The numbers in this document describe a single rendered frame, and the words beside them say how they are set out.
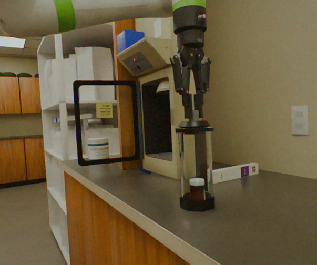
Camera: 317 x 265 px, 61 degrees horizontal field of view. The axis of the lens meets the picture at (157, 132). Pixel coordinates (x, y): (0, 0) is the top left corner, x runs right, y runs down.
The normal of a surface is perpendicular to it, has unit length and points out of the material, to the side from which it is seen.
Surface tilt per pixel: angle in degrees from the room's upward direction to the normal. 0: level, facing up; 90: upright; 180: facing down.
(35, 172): 90
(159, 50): 90
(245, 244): 0
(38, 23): 133
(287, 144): 90
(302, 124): 90
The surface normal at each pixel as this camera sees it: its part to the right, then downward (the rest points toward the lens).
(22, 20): 0.47, 0.59
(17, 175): 0.49, 0.02
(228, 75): -0.87, 0.07
